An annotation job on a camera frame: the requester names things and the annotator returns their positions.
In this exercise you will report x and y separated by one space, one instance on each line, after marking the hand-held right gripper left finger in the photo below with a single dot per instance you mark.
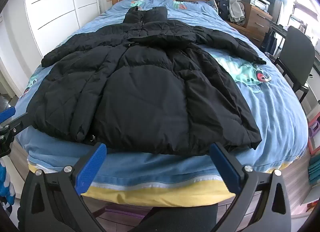
91 169

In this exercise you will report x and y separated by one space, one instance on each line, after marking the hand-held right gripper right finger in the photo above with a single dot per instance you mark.
225 167

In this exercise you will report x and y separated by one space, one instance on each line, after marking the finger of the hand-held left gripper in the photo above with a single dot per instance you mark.
15 125
7 114

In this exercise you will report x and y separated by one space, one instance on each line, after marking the black puffer jacket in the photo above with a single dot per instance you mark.
150 96

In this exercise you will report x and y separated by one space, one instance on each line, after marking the blue white patterned cloth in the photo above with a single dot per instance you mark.
6 187

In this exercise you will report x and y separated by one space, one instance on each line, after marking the blue printed duvet bed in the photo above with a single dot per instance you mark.
270 111

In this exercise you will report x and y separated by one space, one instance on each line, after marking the teal stacked panels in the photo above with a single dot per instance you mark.
315 172

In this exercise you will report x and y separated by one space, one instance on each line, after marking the pink purple plastic stool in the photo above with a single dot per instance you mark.
314 134

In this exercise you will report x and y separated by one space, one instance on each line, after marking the white wardrobe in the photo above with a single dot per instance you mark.
55 1

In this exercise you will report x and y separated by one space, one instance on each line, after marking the dark blue bag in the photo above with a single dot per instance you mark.
268 43

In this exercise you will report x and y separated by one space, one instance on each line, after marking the black chair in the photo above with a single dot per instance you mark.
297 54

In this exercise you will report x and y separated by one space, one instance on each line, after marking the wooden dresser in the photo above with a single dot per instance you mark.
257 21

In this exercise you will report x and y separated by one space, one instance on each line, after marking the grey white cloth pile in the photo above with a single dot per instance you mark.
236 11

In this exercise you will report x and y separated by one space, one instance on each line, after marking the black backpack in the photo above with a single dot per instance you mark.
222 4

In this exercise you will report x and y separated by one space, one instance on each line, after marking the white printer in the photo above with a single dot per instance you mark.
260 2

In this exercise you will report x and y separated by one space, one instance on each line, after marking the black printed cloth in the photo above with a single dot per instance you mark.
186 1

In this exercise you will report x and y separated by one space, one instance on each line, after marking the bright window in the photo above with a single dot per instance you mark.
305 4

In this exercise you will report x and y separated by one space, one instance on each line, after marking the black desk frame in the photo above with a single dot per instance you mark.
276 28

